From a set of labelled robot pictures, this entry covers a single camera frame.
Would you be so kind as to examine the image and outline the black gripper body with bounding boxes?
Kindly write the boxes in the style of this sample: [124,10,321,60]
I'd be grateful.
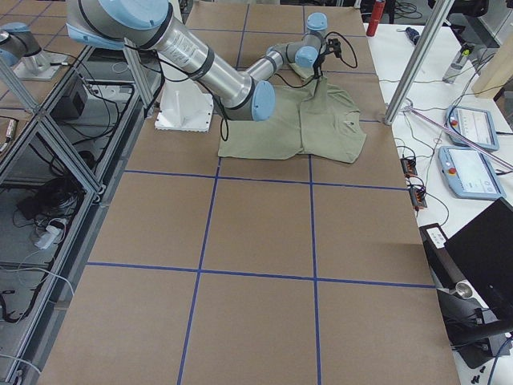
[313,38,341,79]

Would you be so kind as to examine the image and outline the sage green long-sleeve shirt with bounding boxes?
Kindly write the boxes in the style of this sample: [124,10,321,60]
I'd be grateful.
[218,77,366,164]

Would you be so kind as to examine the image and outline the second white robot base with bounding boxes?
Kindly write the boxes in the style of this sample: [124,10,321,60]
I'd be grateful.
[14,51,68,81]

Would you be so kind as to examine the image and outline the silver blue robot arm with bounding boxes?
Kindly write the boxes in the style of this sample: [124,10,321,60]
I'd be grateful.
[67,1,328,121]

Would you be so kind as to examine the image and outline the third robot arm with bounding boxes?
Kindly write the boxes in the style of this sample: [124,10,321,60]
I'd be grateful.
[1,22,42,67]

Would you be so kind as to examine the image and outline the red water bottle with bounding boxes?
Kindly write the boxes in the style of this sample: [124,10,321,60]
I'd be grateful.
[366,0,386,37]

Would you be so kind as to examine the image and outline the clear water bottle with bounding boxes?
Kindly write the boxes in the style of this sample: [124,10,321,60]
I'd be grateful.
[442,43,475,83]

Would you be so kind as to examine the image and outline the upper orange circuit board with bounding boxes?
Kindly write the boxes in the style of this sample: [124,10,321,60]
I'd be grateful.
[400,157,418,177]

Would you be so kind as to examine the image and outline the orange circuit board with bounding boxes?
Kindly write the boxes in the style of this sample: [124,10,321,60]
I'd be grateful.
[408,185,427,212]
[400,157,418,177]

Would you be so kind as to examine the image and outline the upper blue teach pendant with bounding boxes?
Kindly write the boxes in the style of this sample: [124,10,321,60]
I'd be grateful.
[446,106,499,151]

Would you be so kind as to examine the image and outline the blue teach pendant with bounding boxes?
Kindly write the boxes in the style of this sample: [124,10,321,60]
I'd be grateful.
[446,106,499,151]
[438,146,507,201]

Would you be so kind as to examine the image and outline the lower orange circuit board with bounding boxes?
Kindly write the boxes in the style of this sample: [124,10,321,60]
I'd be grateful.
[408,185,427,212]

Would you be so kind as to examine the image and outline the lower blue teach pendant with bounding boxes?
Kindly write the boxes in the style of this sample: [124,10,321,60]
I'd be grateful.
[438,146,507,201]

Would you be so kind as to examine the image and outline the black monitor on stand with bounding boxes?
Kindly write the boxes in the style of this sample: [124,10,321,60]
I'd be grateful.
[438,198,512,369]

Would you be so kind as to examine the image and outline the black box with label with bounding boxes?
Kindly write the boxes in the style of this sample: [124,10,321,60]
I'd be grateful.
[419,223,465,290]

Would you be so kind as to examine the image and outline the black power adapter box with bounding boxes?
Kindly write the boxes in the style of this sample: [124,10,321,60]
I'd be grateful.
[50,80,87,120]

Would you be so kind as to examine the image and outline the white power strip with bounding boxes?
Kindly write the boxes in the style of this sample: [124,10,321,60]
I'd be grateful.
[34,225,64,250]

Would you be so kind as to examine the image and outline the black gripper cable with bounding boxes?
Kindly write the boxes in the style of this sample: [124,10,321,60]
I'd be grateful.
[320,30,358,70]

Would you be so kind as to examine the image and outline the aluminium frame post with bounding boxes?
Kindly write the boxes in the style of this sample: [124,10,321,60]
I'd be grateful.
[384,0,454,125]

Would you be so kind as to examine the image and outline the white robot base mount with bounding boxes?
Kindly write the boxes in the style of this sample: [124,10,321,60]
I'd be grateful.
[155,80,214,132]

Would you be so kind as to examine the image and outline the aluminium frame rack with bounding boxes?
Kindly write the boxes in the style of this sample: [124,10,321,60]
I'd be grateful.
[1,39,164,384]

